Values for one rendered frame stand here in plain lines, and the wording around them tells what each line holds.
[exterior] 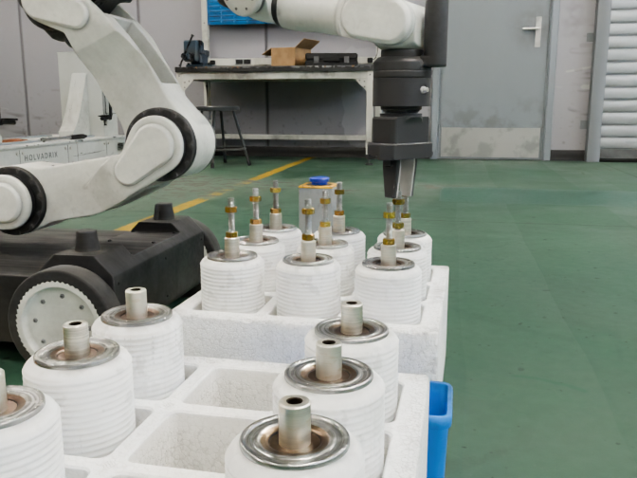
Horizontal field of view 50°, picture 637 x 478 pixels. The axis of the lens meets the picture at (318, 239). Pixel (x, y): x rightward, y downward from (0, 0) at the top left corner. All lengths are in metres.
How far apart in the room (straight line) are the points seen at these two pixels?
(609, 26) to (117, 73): 5.09
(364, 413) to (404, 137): 0.57
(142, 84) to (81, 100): 3.29
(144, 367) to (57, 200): 0.80
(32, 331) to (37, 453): 0.77
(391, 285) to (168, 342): 0.34
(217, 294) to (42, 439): 0.50
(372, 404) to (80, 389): 0.25
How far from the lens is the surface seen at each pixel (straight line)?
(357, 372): 0.59
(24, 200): 1.49
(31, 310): 1.31
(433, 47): 1.04
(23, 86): 7.32
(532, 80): 6.11
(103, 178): 1.41
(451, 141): 6.08
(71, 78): 4.77
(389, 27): 1.03
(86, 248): 1.31
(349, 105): 6.15
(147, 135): 1.34
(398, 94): 1.03
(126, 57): 1.40
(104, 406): 0.65
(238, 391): 0.81
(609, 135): 6.16
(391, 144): 1.03
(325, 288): 0.97
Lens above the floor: 0.48
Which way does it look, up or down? 11 degrees down
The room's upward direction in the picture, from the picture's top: straight up
